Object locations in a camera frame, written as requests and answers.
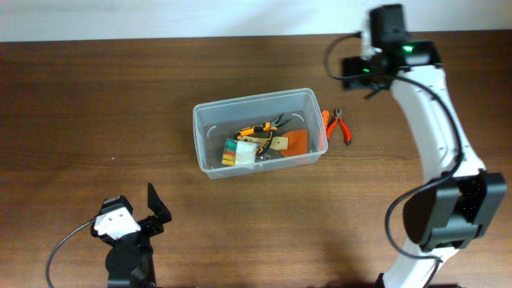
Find red handled cutting pliers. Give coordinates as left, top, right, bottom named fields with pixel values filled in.
left=326, top=109, right=352, bottom=146

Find clear pack of coloured clips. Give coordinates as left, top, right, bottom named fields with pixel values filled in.
left=222, top=139, right=258, bottom=166

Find orange scraper with wooden handle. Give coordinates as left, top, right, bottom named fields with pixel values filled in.
left=239, top=129, right=308, bottom=157

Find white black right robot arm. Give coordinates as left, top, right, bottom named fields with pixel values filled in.
left=342, top=4, right=507, bottom=287

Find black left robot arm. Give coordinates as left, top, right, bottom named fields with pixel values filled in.
left=90, top=182, right=172, bottom=288

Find orange perforated plastic strip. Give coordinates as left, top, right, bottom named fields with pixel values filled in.
left=318, top=110, right=330, bottom=153

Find clear plastic storage container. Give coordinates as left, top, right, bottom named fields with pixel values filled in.
left=192, top=87, right=329, bottom=180

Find orange black needle nose pliers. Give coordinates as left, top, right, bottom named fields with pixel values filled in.
left=234, top=114, right=291, bottom=157

